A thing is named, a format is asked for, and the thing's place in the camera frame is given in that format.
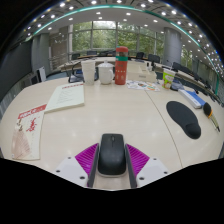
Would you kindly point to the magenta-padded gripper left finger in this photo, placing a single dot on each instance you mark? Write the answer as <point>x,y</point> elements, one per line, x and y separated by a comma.
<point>71,168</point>

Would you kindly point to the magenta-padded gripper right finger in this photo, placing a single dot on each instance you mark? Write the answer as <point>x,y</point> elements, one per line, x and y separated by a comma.
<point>151,170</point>

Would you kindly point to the black computer mouse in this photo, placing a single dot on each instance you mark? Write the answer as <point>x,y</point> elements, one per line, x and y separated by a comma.
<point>112,153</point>

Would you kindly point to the black mouse pad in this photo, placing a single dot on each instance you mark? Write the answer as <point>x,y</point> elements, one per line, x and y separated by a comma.
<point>182,117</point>

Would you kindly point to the red and white leaflet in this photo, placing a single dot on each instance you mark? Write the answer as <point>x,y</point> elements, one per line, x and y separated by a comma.
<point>28,135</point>

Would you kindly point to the white booklet with red header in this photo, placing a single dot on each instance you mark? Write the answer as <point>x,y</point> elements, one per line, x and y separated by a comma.
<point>66,96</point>

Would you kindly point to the colourful sticker sheet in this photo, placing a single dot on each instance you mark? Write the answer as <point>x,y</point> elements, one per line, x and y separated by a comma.
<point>141,85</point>

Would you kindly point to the dark desk microphone console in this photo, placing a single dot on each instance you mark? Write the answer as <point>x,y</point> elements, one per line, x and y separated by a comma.
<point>177,85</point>

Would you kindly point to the green printed cup with straw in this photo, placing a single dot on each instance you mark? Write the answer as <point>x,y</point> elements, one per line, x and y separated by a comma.
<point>168,79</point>

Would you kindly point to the cream cardboard box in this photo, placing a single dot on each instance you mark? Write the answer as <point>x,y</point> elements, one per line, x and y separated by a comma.
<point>140,73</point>

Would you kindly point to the white lidded mug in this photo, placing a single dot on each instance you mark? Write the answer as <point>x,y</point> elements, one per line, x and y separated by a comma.
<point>106,73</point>

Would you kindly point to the red bottle with green band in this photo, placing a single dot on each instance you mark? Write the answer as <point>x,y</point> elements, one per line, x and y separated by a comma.
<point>121,65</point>

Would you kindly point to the black office chairs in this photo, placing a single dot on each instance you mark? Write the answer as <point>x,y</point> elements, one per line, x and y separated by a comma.
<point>154,59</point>

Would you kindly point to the long curved conference desk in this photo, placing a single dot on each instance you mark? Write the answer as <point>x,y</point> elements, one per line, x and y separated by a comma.
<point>100,59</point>

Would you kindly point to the round ceiling lights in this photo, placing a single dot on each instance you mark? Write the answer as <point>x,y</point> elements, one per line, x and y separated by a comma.
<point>143,5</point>

